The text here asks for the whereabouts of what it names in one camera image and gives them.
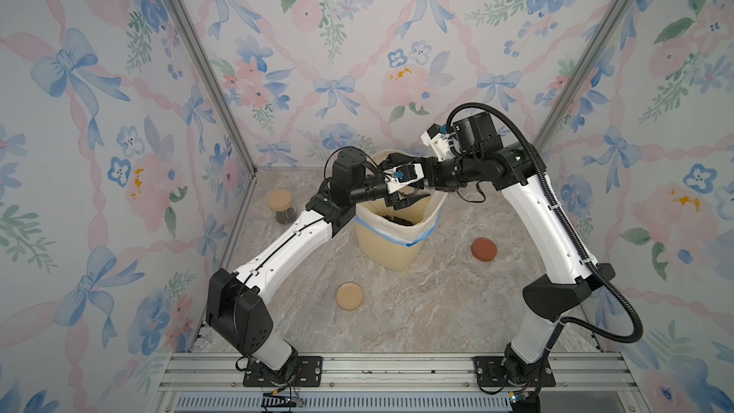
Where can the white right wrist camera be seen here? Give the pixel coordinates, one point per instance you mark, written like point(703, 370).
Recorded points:
point(440, 142)

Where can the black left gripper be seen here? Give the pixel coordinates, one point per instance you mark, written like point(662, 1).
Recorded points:
point(392, 202)

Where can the aluminium mounting rail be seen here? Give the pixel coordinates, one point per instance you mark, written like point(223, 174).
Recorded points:
point(579, 382)

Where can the glass jar light wood lid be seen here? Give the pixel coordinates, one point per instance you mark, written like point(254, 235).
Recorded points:
point(281, 204)

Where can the translucent bin liner blue band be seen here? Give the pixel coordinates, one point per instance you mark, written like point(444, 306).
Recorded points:
point(428, 207)

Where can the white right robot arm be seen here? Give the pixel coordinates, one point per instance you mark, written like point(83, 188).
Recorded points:
point(471, 151)

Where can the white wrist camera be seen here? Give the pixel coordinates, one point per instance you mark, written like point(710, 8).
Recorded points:
point(403, 176)
point(440, 142)

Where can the red jar lid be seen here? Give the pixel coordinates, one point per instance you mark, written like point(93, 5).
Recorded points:
point(484, 249)

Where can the tan jar lid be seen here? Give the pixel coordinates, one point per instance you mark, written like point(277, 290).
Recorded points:
point(349, 296)

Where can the cream ribbed trash bin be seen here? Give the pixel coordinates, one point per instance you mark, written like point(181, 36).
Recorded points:
point(390, 246)

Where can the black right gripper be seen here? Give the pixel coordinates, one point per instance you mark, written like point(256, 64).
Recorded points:
point(436, 179)

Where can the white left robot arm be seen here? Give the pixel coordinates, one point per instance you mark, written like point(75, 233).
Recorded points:
point(237, 306)

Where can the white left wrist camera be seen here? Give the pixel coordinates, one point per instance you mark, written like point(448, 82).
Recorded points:
point(403, 176)

